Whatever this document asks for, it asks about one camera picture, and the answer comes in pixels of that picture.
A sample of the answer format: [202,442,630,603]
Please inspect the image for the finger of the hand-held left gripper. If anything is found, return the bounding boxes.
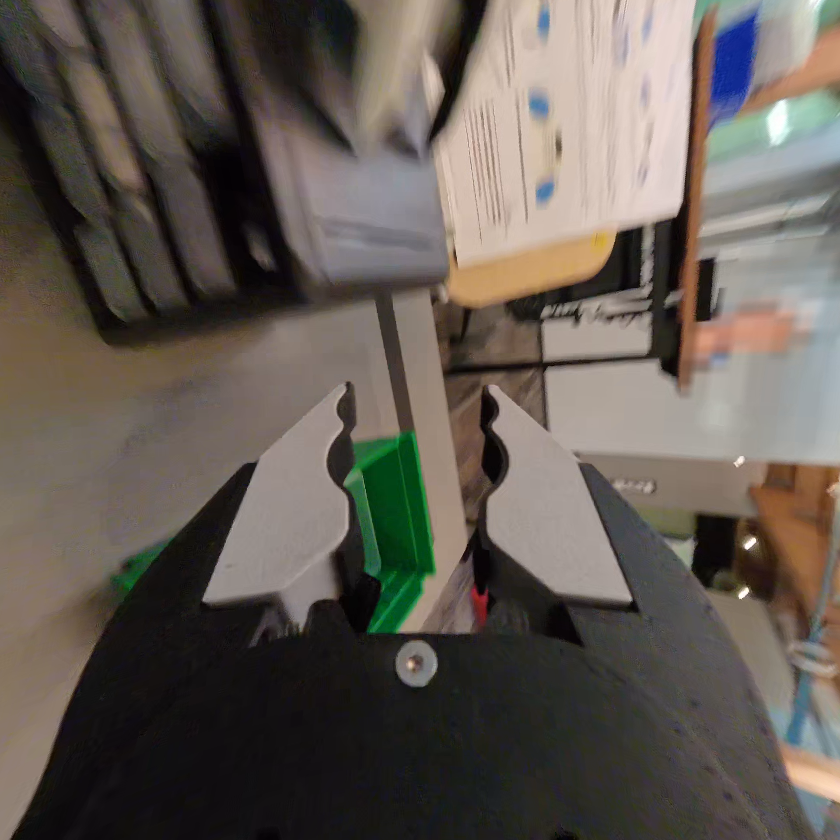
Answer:
[357,0,460,158]

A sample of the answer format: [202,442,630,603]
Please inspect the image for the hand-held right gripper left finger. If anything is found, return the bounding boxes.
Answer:
[202,382,361,627]

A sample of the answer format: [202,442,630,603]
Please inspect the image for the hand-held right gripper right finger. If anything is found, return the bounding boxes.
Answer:
[478,385,634,621]

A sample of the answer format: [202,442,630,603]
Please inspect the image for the green plastic bin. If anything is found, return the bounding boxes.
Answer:
[112,430,437,634]

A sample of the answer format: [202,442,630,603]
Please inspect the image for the black drawer cabinet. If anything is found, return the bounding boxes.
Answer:
[0,0,455,345]

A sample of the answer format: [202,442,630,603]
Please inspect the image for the stack of clear drawers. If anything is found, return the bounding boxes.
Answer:
[0,0,240,326]

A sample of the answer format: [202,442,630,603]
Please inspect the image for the printed instruction sheet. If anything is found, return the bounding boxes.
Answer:
[436,0,697,266]

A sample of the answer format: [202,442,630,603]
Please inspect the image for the blue plastic bin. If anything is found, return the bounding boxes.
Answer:
[712,13,760,123]

